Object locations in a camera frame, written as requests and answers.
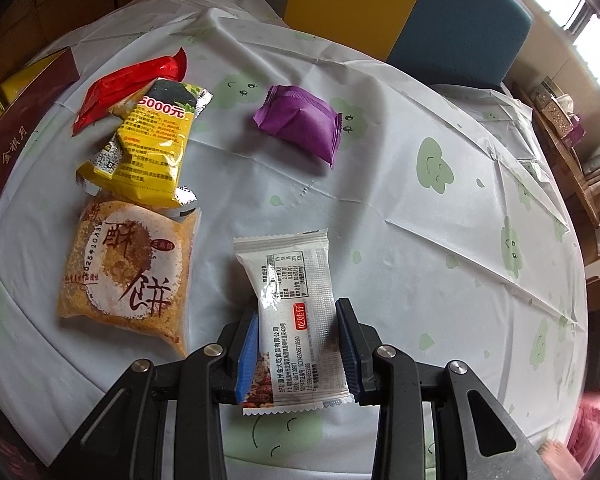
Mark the white snack packet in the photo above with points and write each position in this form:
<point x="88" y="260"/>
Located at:
<point x="295" y="300"/>

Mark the red glossy snack packet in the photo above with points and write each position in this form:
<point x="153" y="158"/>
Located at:
<point x="115" y="87"/>

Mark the maroon tin box gold interior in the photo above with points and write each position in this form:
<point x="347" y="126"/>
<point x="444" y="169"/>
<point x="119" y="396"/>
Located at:
<point x="10" y="150"/>

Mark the white patterned tissue box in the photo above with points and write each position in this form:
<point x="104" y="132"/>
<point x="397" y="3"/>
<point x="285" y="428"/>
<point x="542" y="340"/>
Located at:
<point x="555" y="115"/>

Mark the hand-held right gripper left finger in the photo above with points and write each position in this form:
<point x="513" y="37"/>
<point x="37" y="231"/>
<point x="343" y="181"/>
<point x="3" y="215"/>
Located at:
<point x="247" y="355"/>

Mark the window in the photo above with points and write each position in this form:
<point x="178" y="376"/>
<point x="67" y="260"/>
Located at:
<point x="595" y="45"/>

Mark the yellow black sesame packet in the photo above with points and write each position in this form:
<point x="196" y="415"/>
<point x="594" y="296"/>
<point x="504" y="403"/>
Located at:
<point x="150" y="150"/>

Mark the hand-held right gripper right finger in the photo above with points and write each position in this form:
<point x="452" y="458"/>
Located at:
<point x="345" y="350"/>

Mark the purple snack packet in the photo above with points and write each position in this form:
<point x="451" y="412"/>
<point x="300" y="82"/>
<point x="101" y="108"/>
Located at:
<point x="300" y="120"/>

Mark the grey yellow blue headboard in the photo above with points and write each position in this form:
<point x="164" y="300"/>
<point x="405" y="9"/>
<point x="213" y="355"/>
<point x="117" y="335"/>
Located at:
<point x="455" y="20"/>

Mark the wooden nightstand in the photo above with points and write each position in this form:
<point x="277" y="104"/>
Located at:
<point x="570" y="170"/>

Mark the small purple box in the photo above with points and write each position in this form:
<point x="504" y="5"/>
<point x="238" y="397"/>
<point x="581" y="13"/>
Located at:
<point x="575" y="132"/>

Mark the orange sesame cake packet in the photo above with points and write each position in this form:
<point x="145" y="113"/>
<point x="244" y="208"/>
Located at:
<point x="125" y="270"/>

